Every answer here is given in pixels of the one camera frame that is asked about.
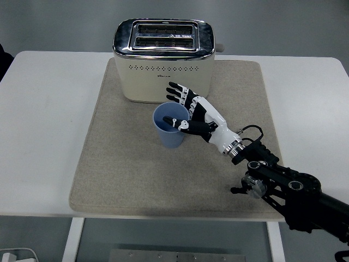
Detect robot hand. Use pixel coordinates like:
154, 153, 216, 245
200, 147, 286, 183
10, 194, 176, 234
163, 81, 243, 155

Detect blue ribbed plastic cup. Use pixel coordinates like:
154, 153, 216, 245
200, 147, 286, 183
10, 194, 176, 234
152, 102, 189, 149

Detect beige felt mat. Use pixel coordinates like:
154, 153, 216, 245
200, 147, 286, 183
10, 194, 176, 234
68, 58, 294, 219

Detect white floor device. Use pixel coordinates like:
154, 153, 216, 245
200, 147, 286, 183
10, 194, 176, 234
0, 247, 39, 262

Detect white table leg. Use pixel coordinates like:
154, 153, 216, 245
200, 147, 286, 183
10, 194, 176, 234
266, 221, 286, 262
62, 217, 85, 262

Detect person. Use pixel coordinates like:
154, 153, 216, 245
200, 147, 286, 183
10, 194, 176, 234
0, 43, 14, 83

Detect cream and chrome toaster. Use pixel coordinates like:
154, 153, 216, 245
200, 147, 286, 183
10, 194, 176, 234
111, 18, 226, 105

